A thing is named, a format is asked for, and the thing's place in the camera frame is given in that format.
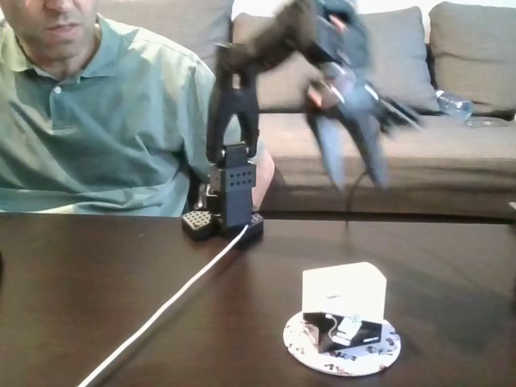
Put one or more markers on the white and black servo box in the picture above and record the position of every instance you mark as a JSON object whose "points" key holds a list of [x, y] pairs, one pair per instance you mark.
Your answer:
{"points": [[342, 294]]}

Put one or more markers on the round white patterned coaster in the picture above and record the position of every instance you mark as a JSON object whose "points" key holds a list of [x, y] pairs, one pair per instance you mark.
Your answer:
{"points": [[300, 346]]}

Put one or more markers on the clear glass dish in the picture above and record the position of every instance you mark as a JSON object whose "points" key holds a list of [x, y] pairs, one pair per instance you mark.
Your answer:
{"points": [[485, 123]]}

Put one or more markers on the grey fabric sofa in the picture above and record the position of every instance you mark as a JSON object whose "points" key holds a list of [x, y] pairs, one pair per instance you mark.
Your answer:
{"points": [[423, 161]]}

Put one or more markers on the clear plastic water bottle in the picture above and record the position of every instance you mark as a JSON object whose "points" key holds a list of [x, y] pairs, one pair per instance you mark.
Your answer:
{"points": [[453, 102]]}

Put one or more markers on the person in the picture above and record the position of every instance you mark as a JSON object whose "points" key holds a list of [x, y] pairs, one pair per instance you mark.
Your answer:
{"points": [[92, 121]]}

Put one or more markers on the wide grey sofa back cushion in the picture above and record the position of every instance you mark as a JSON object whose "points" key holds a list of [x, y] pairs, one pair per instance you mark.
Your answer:
{"points": [[399, 56]]}

